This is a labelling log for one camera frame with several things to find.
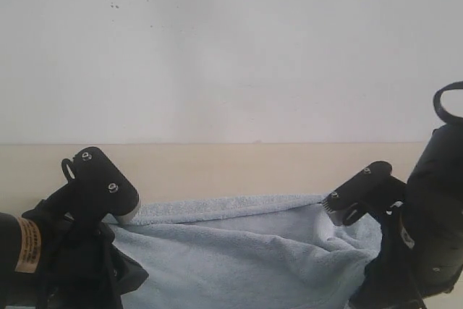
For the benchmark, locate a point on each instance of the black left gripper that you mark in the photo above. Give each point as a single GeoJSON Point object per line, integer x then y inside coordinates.
{"type": "Point", "coordinates": [64, 255]}

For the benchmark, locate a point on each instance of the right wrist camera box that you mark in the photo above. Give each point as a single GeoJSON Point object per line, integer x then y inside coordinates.
{"type": "Point", "coordinates": [373, 190]}

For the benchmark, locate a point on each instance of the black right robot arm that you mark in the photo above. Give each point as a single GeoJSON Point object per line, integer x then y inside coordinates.
{"type": "Point", "coordinates": [421, 245]}

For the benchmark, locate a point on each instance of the light blue terry towel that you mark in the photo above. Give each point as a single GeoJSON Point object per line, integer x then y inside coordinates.
{"type": "Point", "coordinates": [271, 251]}

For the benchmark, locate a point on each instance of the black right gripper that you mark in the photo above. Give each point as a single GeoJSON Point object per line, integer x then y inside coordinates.
{"type": "Point", "coordinates": [389, 279]}

